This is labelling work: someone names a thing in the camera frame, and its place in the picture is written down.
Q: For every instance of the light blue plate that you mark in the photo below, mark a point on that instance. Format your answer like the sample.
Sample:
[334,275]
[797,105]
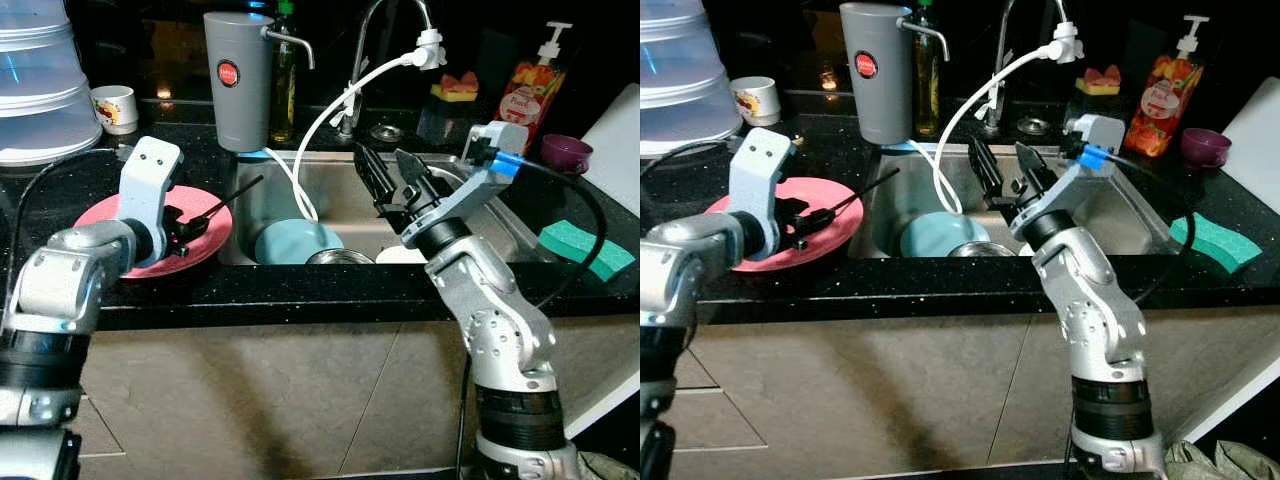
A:
[295,245]
[935,238]

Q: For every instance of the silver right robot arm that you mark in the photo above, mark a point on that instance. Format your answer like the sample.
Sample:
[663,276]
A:
[1090,320]
[490,330]

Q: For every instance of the dark sponge holder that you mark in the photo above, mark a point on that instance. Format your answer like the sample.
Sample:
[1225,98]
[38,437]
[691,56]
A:
[1095,105]
[445,120]

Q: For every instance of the round metal counter fitting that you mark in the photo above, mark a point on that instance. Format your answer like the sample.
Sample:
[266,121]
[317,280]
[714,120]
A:
[1032,126]
[386,133]

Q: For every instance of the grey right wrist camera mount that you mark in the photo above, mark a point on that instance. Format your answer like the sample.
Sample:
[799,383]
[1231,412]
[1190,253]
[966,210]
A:
[1060,190]
[480,180]

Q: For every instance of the stainless steel sink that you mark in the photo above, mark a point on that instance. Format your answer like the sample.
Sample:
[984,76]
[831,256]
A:
[340,195]
[940,185]

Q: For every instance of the chrome faucet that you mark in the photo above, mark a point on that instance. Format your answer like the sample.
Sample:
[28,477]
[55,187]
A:
[990,118]
[347,122]

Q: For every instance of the green sponge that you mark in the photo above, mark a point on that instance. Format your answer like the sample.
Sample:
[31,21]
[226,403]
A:
[1215,243]
[585,250]

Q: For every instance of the green-capped oil bottle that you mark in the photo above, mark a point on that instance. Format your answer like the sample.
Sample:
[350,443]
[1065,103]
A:
[284,100]
[925,95]

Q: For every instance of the orange soap pump bottle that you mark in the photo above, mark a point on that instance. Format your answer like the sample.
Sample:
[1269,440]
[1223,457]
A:
[1165,95]
[535,85]

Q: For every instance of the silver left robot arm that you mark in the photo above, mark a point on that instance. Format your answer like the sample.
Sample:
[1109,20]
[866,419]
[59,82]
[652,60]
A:
[60,270]
[670,275]

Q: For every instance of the purple cup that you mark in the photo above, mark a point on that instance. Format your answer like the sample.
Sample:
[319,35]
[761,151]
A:
[1205,147]
[567,152]

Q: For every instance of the white plate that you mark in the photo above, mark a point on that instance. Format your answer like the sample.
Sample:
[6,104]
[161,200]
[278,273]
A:
[395,256]

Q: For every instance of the translucent ribbed plastic tub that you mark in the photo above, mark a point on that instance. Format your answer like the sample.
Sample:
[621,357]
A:
[40,90]
[685,80]

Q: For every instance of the white cutting board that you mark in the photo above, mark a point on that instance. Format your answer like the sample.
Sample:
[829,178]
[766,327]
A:
[620,150]
[1255,150]

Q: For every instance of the steel bowl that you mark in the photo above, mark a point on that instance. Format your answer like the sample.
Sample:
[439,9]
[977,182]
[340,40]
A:
[980,250]
[340,258]

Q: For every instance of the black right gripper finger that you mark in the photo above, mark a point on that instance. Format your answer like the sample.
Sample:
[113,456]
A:
[376,182]
[413,175]
[1029,170]
[986,176]

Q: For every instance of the pink plate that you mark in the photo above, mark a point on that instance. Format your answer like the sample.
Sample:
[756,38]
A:
[845,235]
[100,215]

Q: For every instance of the white printed mug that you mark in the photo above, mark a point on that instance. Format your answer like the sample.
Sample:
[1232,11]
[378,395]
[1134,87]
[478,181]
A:
[757,100]
[115,108]

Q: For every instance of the olive green woven bag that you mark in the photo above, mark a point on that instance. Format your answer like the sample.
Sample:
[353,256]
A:
[605,470]
[1220,462]

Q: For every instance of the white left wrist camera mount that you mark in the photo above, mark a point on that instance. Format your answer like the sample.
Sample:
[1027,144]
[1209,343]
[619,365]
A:
[150,190]
[760,180]

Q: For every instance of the grey water filter red logo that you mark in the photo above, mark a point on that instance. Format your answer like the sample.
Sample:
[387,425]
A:
[240,100]
[875,100]

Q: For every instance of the yellow and red sponge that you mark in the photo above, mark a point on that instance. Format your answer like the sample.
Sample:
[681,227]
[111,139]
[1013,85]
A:
[1100,85]
[455,92]

